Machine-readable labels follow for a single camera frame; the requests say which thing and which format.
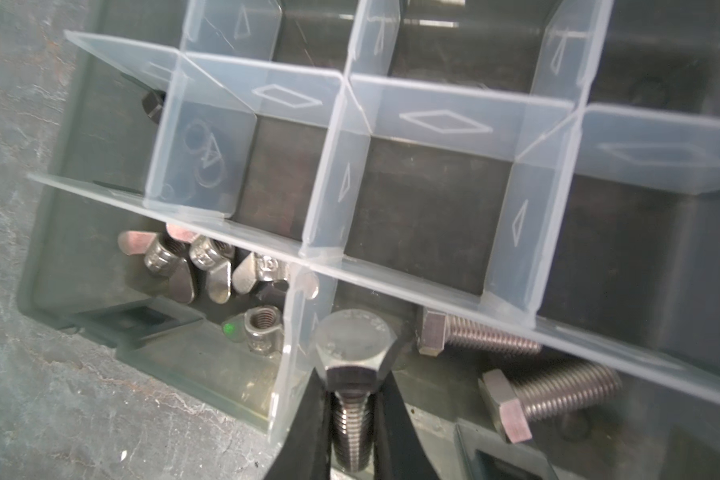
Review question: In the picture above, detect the black nut in box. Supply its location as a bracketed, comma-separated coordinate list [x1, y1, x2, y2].
[141, 90, 166, 124]

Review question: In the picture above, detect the silver hex bolt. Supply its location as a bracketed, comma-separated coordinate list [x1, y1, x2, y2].
[311, 309, 397, 472]
[416, 307, 543, 357]

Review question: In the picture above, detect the silver wing nut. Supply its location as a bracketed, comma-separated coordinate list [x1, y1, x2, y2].
[117, 230, 197, 304]
[231, 252, 298, 295]
[221, 305, 284, 356]
[166, 224, 235, 304]

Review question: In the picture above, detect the silver hex bolt in box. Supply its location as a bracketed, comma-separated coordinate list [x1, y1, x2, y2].
[416, 307, 543, 357]

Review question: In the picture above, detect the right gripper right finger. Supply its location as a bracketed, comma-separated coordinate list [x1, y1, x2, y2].
[373, 373, 439, 480]

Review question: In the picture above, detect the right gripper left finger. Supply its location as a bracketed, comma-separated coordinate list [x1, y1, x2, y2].
[265, 370, 332, 480]

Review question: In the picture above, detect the clear plastic organizer box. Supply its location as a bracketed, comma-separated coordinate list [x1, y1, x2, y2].
[18, 1, 720, 479]

